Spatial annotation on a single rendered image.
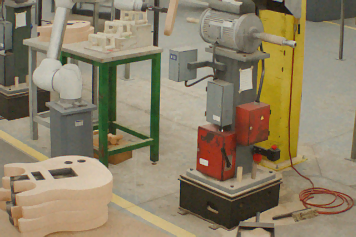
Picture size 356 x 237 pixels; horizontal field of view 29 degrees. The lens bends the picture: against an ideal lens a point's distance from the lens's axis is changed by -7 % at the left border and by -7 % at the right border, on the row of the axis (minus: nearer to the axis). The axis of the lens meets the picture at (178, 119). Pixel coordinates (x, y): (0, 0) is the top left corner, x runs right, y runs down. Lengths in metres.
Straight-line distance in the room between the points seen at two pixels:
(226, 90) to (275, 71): 1.15
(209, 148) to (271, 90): 1.18
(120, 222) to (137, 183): 2.69
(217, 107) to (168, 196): 0.91
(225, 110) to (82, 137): 0.98
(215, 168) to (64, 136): 1.01
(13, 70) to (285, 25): 2.77
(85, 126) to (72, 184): 2.26
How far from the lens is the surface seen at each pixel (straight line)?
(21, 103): 6.99
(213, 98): 4.67
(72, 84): 4.84
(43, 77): 4.96
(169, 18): 5.24
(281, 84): 5.69
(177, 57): 4.63
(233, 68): 4.64
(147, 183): 5.48
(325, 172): 5.86
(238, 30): 4.55
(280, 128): 5.79
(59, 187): 2.65
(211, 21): 4.71
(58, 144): 4.96
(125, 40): 5.50
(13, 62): 6.99
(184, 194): 5.02
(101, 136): 5.42
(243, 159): 4.87
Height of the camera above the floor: 2.12
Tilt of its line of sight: 18 degrees down
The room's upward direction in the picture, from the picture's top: 2 degrees clockwise
